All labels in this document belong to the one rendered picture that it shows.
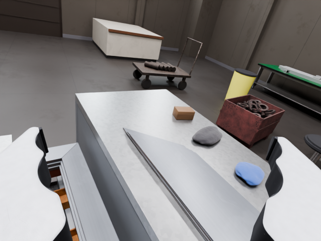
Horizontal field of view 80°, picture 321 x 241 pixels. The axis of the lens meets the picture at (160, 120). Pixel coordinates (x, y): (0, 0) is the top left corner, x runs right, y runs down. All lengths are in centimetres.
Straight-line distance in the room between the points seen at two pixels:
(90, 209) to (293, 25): 731
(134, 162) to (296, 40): 698
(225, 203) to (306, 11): 709
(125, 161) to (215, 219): 33
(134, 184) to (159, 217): 13
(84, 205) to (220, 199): 47
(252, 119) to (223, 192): 238
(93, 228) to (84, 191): 16
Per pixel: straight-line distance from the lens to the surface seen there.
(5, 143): 132
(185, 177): 66
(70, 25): 821
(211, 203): 62
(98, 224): 76
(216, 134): 93
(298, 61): 723
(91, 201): 82
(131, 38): 621
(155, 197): 60
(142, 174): 65
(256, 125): 299
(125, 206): 69
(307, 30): 732
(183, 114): 100
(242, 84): 453
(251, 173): 80
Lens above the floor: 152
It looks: 29 degrees down
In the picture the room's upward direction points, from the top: 13 degrees clockwise
